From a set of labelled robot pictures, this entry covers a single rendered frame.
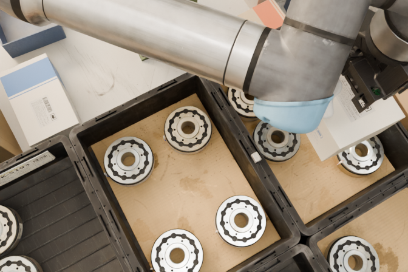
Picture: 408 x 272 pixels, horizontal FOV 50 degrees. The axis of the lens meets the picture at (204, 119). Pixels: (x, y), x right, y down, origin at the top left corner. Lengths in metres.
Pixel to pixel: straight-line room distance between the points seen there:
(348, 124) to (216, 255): 0.40
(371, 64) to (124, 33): 0.32
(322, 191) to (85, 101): 0.62
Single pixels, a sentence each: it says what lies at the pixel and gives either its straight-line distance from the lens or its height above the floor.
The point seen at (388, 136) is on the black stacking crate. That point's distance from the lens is 1.00.
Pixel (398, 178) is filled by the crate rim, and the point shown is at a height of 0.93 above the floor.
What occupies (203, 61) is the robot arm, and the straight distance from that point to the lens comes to 0.46.
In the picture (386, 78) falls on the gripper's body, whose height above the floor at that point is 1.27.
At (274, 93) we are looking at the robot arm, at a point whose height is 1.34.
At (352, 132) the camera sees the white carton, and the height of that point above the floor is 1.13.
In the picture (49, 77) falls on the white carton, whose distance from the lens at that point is 1.10.
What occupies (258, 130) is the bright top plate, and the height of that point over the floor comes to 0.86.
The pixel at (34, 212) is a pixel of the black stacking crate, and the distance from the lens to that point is 0.98.
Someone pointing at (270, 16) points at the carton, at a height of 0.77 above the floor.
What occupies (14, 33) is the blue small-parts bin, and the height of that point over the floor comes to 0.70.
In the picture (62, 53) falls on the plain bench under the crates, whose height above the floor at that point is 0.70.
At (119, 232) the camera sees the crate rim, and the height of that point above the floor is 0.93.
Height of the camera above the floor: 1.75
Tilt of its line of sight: 72 degrees down
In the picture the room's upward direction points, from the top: 8 degrees clockwise
